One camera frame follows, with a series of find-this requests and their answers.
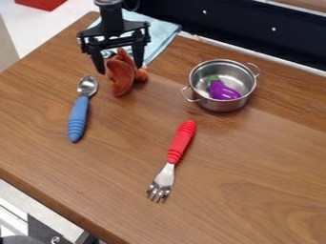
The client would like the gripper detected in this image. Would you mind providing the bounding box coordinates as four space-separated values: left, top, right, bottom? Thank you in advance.
74 20 153 75

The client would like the blue cloth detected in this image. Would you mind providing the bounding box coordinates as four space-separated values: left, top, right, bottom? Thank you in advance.
86 9 184 69

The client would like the brown plush toy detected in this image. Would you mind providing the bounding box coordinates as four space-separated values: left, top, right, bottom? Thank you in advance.
104 47 150 98

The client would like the red box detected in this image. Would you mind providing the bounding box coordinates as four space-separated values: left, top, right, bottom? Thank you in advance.
13 0 70 12

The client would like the silver pot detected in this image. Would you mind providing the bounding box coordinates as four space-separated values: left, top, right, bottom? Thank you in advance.
179 58 263 113

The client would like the purple toy eggplant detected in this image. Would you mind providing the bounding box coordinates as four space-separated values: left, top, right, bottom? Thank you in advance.
206 74 244 101

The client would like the blue handled spoon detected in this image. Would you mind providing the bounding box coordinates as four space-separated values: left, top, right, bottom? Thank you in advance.
66 74 101 144

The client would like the red handled fork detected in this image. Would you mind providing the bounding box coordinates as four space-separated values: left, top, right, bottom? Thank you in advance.
145 119 199 203

